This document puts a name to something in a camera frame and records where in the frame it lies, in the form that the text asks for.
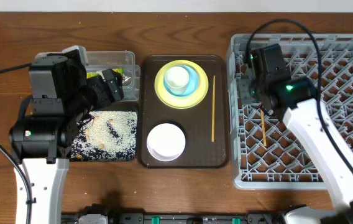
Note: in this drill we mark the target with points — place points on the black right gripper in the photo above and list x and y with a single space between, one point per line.
246 90

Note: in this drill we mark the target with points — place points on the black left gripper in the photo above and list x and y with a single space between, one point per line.
97 86

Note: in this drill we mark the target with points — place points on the green yellow snack wrapper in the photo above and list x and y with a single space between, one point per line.
100 72

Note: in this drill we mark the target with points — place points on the wooden chopstick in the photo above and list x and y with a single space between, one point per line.
213 109
263 125

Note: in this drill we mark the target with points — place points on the white rice bowl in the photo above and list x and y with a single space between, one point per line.
166 142

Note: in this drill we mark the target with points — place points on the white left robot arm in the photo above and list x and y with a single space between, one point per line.
47 123

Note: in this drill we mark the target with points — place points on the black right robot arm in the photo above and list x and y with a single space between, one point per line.
310 123

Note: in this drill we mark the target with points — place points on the black waste tray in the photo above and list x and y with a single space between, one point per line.
102 155

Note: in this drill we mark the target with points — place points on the grey dishwasher rack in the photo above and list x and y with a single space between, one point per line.
284 164

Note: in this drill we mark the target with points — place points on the clear plastic bin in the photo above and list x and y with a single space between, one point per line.
102 60

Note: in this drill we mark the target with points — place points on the light blue bowl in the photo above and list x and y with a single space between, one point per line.
192 85

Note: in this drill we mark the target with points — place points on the dark brown tray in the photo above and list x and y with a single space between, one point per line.
195 122

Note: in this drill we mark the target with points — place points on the pile of rice grains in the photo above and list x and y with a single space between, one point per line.
111 133

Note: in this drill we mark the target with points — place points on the white cup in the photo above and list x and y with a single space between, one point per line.
177 79

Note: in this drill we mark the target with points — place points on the yellow plate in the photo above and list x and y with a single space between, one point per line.
181 102

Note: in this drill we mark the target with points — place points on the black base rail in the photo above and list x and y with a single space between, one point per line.
96 213

